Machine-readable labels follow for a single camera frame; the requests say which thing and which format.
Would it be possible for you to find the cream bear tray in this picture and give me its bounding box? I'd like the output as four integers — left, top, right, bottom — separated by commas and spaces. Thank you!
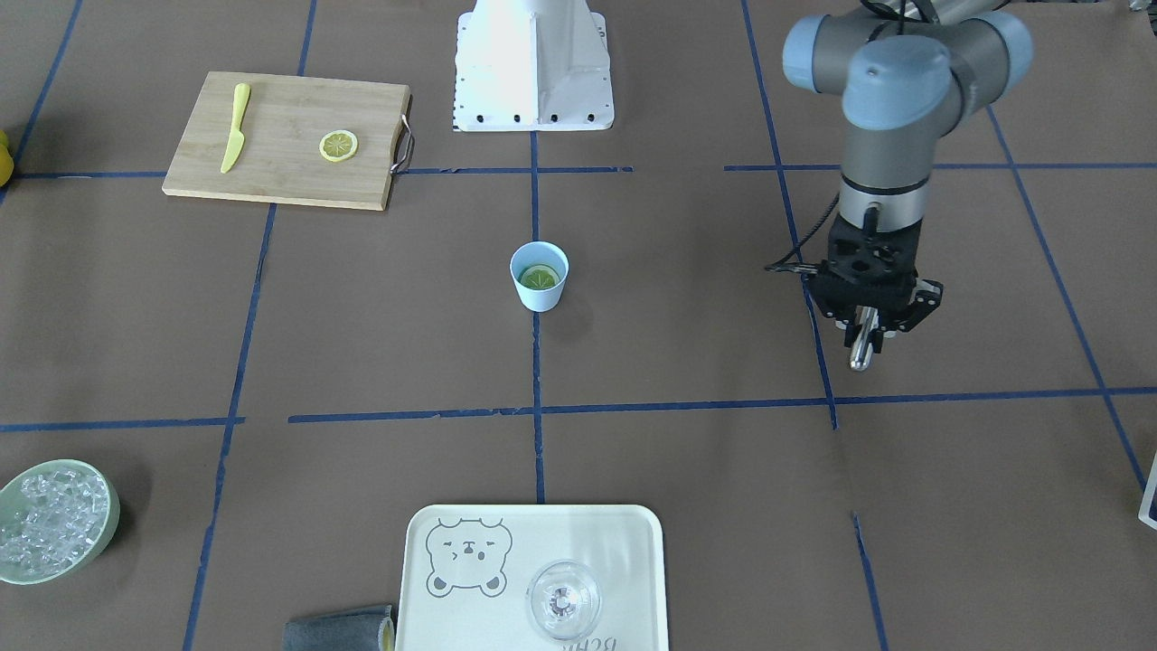
395, 505, 670, 650

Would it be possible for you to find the yellow lemon slice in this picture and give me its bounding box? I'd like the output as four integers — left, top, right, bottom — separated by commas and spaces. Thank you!
518, 262, 562, 291
318, 130, 360, 164

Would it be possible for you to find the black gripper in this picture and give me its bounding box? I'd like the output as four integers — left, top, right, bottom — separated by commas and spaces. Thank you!
806, 217, 944, 349

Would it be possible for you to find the yellow plastic knife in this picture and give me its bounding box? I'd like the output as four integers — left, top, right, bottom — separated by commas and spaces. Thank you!
220, 82, 251, 173

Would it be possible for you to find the bamboo cutting board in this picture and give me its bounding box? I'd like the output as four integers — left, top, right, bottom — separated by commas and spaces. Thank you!
162, 71, 413, 210

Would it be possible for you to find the whole yellow lemon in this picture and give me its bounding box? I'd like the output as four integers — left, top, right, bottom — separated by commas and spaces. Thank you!
0, 130, 15, 188

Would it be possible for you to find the yellow lemon slice on board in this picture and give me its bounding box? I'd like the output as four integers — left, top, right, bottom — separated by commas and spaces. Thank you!
318, 130, 360, 164

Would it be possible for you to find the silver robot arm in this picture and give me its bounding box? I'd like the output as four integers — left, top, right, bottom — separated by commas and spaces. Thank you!
771, 1, 1036, 371

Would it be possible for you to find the clear wine glass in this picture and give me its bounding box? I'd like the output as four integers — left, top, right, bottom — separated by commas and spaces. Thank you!
525, 558, 603, 643

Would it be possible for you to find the light blue cup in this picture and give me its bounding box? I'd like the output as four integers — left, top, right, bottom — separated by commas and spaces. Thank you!
509, 241, 569, 313

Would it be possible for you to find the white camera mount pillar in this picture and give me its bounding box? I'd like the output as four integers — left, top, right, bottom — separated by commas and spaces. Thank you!
452, 1, 616, 133

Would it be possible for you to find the steel muddler stick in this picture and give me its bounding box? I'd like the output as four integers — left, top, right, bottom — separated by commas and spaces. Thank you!
847, 308, 880, 373

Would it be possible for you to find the green bowl of ice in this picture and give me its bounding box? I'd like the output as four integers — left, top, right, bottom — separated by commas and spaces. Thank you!
1, 458, 120, 586

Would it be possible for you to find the grey folded cloth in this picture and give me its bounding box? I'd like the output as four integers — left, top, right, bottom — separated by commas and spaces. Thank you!
282, 602, 395, 650

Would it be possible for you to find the white wire cup rack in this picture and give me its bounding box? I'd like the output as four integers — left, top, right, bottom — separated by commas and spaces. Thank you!
1137, 458, 1157, 531

